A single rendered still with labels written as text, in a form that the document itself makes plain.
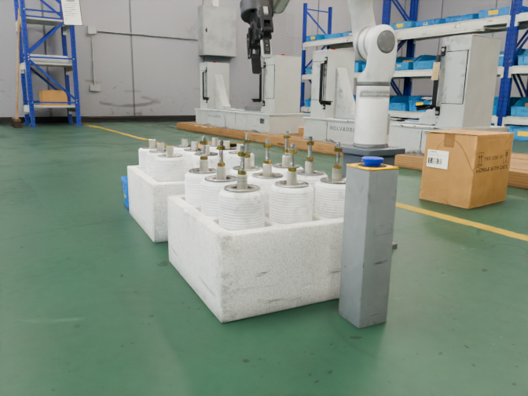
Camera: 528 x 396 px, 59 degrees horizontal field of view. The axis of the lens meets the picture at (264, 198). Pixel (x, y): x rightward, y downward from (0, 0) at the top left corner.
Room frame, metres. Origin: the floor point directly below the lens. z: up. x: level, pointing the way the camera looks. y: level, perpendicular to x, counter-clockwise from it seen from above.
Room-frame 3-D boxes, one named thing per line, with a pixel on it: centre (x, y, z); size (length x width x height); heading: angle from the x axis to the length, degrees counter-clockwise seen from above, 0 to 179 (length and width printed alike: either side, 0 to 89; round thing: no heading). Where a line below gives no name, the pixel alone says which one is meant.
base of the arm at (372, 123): (1.34, -0.30, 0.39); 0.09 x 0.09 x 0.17; 33
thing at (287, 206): (0.99, -0.06, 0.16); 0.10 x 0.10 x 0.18
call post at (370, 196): (0.87, -0.20, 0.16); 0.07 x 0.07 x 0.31; 27
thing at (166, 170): (1.43, 0.29, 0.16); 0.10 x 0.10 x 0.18
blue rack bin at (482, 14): (5.59, -2.69, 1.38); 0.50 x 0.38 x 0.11; 125
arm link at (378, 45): (1.34, -0.30, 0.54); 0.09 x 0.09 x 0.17; 23
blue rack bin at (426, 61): (6.31, -2.22, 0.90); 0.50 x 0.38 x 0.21; 124
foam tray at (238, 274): (1.10, -0.01, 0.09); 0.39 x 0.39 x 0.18; 27
